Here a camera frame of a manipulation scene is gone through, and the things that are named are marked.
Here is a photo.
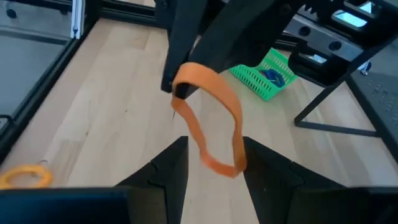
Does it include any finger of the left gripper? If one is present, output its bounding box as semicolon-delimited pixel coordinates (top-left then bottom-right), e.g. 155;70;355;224
161;0;208;93
175;0;277;100

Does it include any green plastic basket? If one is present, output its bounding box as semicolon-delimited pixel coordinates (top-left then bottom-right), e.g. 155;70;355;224
229;47;299;102

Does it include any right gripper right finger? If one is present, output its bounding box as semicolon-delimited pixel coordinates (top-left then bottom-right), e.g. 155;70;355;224
243;136;343;224

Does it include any silver frame bracket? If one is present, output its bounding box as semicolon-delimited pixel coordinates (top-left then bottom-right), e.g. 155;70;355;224
71;0;85;40

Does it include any yellow rubber band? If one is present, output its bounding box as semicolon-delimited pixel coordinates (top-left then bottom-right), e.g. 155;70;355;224
0;164;53;190

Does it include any tan rubber band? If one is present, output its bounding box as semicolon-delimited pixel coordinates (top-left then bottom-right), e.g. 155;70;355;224
170;61;248;179

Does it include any black perforated metal riser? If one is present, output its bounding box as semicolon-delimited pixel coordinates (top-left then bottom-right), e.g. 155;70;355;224
294;37;398;164

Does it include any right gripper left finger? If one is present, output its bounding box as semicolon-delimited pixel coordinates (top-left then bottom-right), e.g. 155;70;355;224
116;136;190;224

